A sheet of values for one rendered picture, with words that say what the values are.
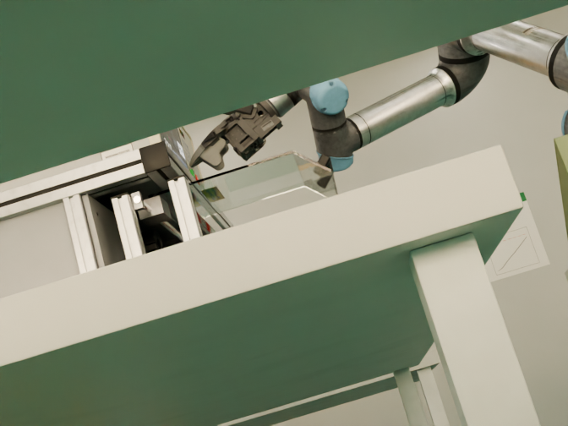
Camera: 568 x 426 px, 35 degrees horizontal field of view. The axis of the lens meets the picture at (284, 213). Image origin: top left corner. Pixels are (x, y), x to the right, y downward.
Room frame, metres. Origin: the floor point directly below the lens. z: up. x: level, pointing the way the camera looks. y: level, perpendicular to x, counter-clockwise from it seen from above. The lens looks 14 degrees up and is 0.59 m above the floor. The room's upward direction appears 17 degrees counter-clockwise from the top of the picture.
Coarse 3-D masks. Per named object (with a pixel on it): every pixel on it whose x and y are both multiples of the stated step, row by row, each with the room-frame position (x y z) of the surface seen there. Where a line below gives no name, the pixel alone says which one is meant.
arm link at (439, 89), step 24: (432, 72) 1.92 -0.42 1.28; (456, 72) 1.90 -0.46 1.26; (480, 72) 1.91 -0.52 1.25; (408, 96) 1.87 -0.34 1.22; (432, 96) 1.89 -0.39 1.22; (456, 96) 1.92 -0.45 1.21; (360, 120) 1.82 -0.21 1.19; (384, 120) 1.84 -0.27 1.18; (408, 120) 1.89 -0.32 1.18; (336, 144) 1.80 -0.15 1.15; (360, 144) 1.84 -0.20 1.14; (336, 168) 1.84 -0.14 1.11
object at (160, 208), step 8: (144, 200) 1.51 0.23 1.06; (152, 200) 1.51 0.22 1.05; (160, 200) 1.51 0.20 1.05; (152, 208) 1.51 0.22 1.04; (160, 208) 1.51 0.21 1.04; (168, 208) 1.57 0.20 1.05; (144, 216) 1.51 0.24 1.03; (152, 216) 1.52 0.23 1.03; (160, 216) 1.53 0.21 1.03; (168, 216) 1.55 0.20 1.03; (152, 224) 1.56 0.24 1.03
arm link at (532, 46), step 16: (496, 32) 1.73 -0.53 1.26; (512, 32) 1.70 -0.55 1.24; (528, 32) 1.68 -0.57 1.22; (544, 32) 1.66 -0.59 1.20; (448, 48) 1.87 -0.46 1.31; (464, 48) 1.83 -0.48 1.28; (480, 48) 1.80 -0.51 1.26; (496, 48) 1.75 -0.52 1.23; (512, 48) 1.70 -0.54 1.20; (528, 48) 1.67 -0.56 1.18; (544, 48) 1.64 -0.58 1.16; (560, 48) 1.59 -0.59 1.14; (528, 64) 1.69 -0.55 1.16; (544, 64) 1.65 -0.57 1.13; (560, 64) 1.59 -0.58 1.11; (560, 80) 1.61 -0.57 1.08
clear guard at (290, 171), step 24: (240, 168) 1.50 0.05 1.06; (264, 168) 1.54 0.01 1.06; (288, 168) 1.58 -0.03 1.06; (312, 168) 1.54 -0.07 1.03; (168, 192) 1.51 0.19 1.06; (192, 192) 1.55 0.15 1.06; (216, 192) 1.60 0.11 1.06; (240, 192) 1.64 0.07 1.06; (264, 192) 1.69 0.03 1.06; (336, 192) 1.65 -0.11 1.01
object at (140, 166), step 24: (96, 168) 1.41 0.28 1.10; (120, 168) 1.41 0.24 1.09; (144, 168) 1.40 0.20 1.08; (168, 168) 1.42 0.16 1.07; (24, 192) 1.41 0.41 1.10; (48, 192) 1.41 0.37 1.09; (72, 192) 1.41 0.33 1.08; (96, 192) 1.43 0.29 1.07; (120, 192) 1.59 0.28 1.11; (144, 192) 1.63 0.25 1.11; (0, 216) 1.42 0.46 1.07; (216, 216) 1.82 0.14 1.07; (168, 240) 2.04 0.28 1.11
